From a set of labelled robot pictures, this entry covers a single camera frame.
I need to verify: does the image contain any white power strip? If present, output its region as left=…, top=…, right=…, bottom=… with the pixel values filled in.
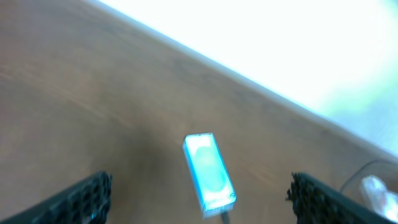
left=359, top=175, right=397, bottom=223

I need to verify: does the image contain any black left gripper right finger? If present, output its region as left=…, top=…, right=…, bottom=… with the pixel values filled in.
left=285, top=172, right=394, bottom=224

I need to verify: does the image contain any silver Galaxy smartphone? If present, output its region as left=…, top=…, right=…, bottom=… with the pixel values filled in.
left=182, top=133, right=237, bottom=223

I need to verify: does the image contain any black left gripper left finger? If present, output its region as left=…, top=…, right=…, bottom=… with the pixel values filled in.
left=1, top=171, right=113, bottom=224

